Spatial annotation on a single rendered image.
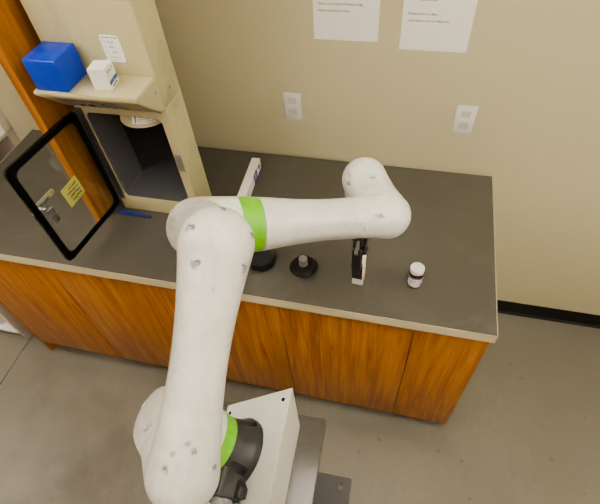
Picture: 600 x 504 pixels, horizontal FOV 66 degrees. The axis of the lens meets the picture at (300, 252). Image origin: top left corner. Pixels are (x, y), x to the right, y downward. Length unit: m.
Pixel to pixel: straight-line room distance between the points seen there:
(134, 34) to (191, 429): 0.99
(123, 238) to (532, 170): 1.54
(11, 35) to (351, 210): 1.05
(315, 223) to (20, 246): 1.29
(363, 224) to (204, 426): 0.51
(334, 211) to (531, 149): 1.08
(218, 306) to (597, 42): 1.37
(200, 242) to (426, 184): 1.26
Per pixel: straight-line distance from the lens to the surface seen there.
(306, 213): 0.94
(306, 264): 1.49
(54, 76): 1.46
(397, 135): 1.85
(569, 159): 1.95
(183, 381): 0.78
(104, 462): 2.47
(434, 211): 1.74
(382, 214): 1.02
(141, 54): 1.40
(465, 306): 1.51
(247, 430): 1.08
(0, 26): 1.55
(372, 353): 1.72
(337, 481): 2.21
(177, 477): 0.85
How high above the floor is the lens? 2.17
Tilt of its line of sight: 51 degrees down
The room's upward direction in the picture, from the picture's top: 6 degrees counter-clockwise
